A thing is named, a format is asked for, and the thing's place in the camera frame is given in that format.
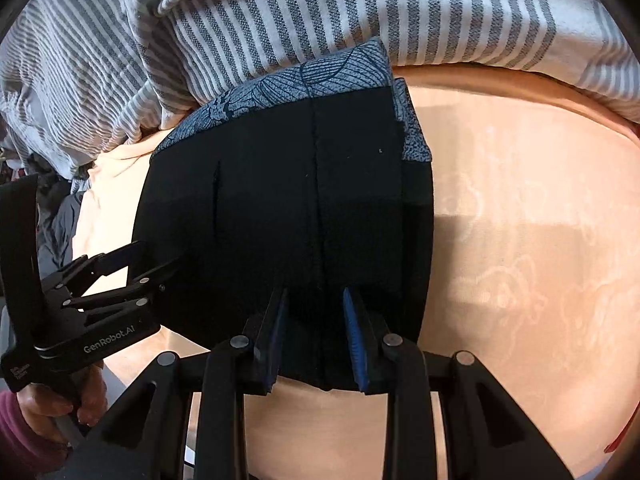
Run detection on grey button shirt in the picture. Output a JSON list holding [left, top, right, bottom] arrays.
[[36, 191, 84, 278]]

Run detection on peach bed sheet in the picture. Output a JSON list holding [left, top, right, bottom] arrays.
[[73, 64, 639, 479]]

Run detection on black garment pile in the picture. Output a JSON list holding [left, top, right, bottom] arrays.
[[1, 152, 72, 200]]

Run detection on black pants with patterned waistband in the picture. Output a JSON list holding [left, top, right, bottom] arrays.
[[128, 38, 434, 391]]

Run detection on person left hand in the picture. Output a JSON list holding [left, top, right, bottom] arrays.
[[16, 361, 107, 444]]

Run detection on grey white striped blanket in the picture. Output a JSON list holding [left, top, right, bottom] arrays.
[[1, 0, 639, 179]]

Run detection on magenta sleeve forearm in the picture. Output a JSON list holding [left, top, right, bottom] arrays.
[[0, 390, 70, 480]]

